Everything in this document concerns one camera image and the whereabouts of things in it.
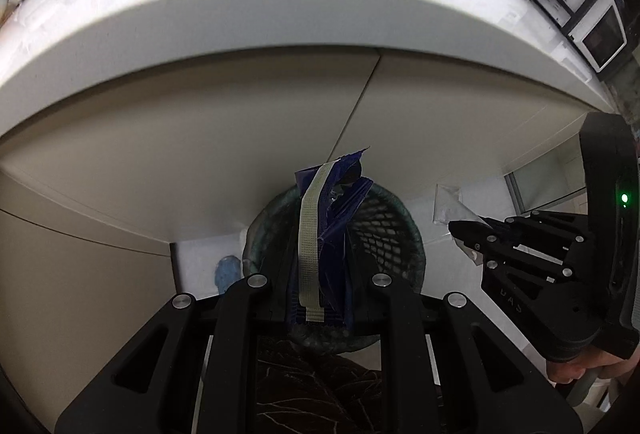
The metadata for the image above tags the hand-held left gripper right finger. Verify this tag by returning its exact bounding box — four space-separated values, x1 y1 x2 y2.
350 273 583 434

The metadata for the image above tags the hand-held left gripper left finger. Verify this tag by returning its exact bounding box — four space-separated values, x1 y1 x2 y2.
54 271 296 434

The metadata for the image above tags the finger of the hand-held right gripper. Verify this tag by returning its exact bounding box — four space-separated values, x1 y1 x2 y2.
462 239 584 283
448 209 589 243

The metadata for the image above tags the clear plastic wrapper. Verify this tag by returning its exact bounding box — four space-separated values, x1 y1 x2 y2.
432 184 484 263

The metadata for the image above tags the dark blue snack wrapper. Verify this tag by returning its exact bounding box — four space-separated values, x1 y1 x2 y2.
287 147 373 330

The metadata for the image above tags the green mesh waste bin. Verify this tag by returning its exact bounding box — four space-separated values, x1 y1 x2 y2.
241 181 425 355

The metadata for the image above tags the person's right hand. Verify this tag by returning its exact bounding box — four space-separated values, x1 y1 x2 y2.
546 344 631 386

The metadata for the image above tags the blue shoe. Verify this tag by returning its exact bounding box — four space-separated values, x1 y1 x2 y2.
215 255 243 293

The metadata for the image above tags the glass sliding door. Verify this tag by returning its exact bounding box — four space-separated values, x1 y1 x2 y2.
504 148 592 216

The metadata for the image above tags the person's dark patterned trouser leg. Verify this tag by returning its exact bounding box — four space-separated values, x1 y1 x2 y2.
256 336 442 434

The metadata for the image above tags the cream cabinet door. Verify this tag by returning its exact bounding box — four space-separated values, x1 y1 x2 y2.
0 47 382 261
329 54 617 196

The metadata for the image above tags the white microwave oven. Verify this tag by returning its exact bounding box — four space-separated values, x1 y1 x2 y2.
532 0 629 74

